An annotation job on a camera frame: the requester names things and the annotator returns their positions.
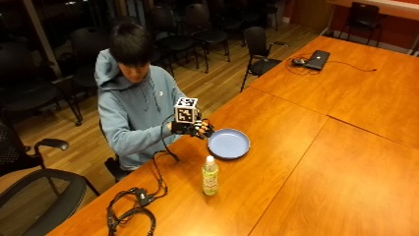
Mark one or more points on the row of black chairs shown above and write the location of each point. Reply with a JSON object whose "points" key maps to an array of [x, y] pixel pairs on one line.
{"points": [[174, 29]]}

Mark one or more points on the black laptop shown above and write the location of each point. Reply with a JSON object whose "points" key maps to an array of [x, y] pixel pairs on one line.
{"points": [[317, 59]]}

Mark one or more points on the green drink bottle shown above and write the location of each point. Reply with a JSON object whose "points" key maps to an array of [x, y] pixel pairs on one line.
{"points": [[209, 177]]}

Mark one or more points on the black chair by wall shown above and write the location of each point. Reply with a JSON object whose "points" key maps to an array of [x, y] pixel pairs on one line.
{"points": [[363, 19]]}

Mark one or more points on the black mesh office chair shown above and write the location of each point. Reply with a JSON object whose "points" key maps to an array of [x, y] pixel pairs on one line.
{"points": [[21, 154]]}

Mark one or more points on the black curved chair back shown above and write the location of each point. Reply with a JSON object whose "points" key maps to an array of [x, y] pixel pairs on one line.
{"points": [[52, 200]]}

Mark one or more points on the blue plate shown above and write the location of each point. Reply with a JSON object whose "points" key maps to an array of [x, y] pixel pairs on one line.
{"points": [[227, 143]]}

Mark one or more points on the black office chair with armrests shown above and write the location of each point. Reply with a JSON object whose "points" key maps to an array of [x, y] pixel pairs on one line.
{"points": [[259, 52]]}

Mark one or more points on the white marker cube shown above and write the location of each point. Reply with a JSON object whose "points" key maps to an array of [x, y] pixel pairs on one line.
{"points": [[186, 109]]}

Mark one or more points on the the person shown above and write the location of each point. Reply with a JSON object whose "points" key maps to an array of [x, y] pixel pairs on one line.
{"points": [[130, 108]]}

